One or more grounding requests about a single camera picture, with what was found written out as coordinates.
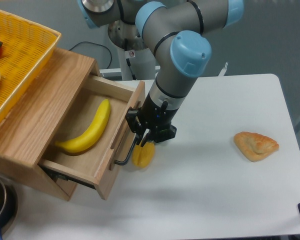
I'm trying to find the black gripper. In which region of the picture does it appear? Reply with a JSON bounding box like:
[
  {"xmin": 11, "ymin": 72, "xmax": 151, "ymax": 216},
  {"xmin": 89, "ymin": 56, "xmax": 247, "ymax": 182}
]
[{"xmin": 125, "ymin": 96, "xmax": 177, "ymax": 147}]

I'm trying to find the black drawer handle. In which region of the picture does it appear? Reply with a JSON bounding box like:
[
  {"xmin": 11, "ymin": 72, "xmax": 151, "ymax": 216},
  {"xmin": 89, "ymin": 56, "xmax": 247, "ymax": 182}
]
[{"xmin": 113, "ymin": 134, "xmax": 140, "ymax": 166}]

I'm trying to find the wooden top drawer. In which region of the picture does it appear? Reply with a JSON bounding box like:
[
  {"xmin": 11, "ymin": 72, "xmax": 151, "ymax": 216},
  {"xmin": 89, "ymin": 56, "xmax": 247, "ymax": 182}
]
[{"xmin": 39, "ymin": 75, "xmax": 145, "ymax": 200}]

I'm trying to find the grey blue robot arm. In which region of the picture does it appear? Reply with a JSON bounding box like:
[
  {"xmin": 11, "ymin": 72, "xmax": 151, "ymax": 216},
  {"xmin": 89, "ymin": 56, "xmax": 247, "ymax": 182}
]
[{"xmin": 78, "ymin": 0, "xmax": 244, "ymax": 145}]

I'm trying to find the wooden drawer cabinet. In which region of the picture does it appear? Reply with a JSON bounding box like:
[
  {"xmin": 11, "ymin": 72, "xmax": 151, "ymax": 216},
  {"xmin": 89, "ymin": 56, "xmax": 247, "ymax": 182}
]
[{"xmin": 0, "ymin": 48, "xmax": 98, "ymax": 201}]

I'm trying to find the yellow bell pepper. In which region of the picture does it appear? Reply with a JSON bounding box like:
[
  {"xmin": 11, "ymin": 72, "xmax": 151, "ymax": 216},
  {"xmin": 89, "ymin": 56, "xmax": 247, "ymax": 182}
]
[{"xmin": 131, "ymin": 142, "xmax": 156, "ymax": 169}]

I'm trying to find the yellow banana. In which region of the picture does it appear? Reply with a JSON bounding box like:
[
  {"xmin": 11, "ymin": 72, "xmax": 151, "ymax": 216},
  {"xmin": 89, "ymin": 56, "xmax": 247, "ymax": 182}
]
[{"xmin": 54, "ymin": 99, "xmax": 111, "ymax": 154}]

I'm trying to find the baked bread pastry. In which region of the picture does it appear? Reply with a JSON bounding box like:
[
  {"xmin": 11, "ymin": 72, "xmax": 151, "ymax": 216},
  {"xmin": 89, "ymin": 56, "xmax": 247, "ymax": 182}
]
[{"xmin": 233, "ymin": 131, "xmax": 280, "ymax": 162}]

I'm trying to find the yellow plastic basket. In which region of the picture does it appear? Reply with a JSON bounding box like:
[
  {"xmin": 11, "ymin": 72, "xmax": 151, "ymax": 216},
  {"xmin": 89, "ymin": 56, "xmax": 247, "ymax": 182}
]
[{"xmin": 0, "ymin": 10, "xmax": 62, "ymax": 122}]

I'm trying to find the dark metal pot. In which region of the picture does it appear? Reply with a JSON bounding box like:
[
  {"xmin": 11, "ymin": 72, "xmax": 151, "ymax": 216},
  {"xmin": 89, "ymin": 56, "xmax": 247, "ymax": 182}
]
[{"xmin": 0, "ymin": 179, "xmax": 18, "ymax": 240}]

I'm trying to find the black cable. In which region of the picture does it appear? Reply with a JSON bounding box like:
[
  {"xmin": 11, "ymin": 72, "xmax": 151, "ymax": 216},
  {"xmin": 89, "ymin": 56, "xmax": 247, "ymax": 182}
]
[{"xmin": 68, "ymin": 41, "xmax": 113, "ymax": 70}]

